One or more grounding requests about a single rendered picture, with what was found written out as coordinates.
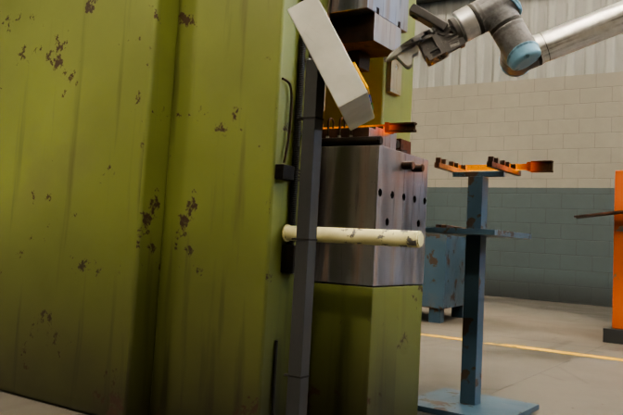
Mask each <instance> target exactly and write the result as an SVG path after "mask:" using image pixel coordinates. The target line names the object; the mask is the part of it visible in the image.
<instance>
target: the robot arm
mask: <svg viewBox="0 0 623 415"><path fill-rule="evenodd" d="M521 14H522V6H521V3H520V2H519V1H518V0H476V1H474V2H473V3H471V4H469V5H467V6H464V7H462V8H460V9H458V10H456V11H454V12H453V13H452V17H451V18H449V19H448V23H449V24H448V23H447V22H445V21H444V20H442V19H440V18H438V17H436V16H435V15H433V14H431V13H430V12H428V11H426V10H425V9H423V8H421V7H420V6H418V5H416V4H412V6H411V7H410V9H409V15H410V17H412V18H413V19H416V20H418V21H419V22H421V23H423V24H424V25H426V26H427V27H428V28H430V29H427V30H425V31H422V32H420V33H419V34H418V35H416V36H414V37H413V38H411V39H409V40H408V41H406V42H405V43H403V44H401V45H400V46H399V47H398V48H396V49H395V50H394V51H393V52H391V53H390V54H389V56H388V58H387V59H386V61H387V62H389V61H392V60H395V59H397V60H398V61H399V62H400V63H401V64H402V65H403V67H405V68H406V69H411V68H412V66H413V59H414V58H415V57H417V56H418V55H419V49H420V51H421V53H422V57H423V59H424V61H425V62H426V63H427V65H428V66H429V67H431V66H433V65H434V64H436V63H438V62H440V61H441V60H443V59H445V58H447V57H448V56H449V55H450V53H451V52H453V51H455V50H457V49H459V48H461V49H462V48H464V47H465V44H466V42H469V41H471V40H472V39H474V38H476V37H478V36H479V35H481V34H483V33H485V32H487V31H489V33H490V34H491V36H492V38H493V40H494V41H495V43H496V45H498V47H499V49H500V56H499V64H500V67H501V69H502V71H503V72H504V73H505V74H507V75H508V76H511V77H520V76H522V75H525V74H526V73H527V72H528V71H529V70H530V69H534V68H536V67H538V66H541V65H543V64H544V63H546V62H549V61H551V60H554V59H557V58H558V57H562V56H565V55H567V54H570V53H573V52H575V51H578V50H579V49H582V48H585V47H587V46H590V45H592V44H597V43H599V42H601V41H603V40H606V39H608V38H611V37H614V36H616V35H619V34H620V33H623V0H622V1H620V2H617V3H615V4H613V5H611V6H607V7H604V8H601V9H599V10H596V11H594V12H591V13H590V14H587V15H585V16H582V17H580V18H577V19H573V20H571V21H569V22H566V23H564V24H561V25H559V26H556V27H554V28H551V29H549V30H547V31H543V32H541V33H538V34H536V35H532V34H531V33H530V31H529V29H528V27H527V25H526V24H525V22H524V21H523V20H522V18H521V16H520V15H521ZM448 25H449V26H450V27H448ZM450 33H451V34H452V35H450Z"/></svg>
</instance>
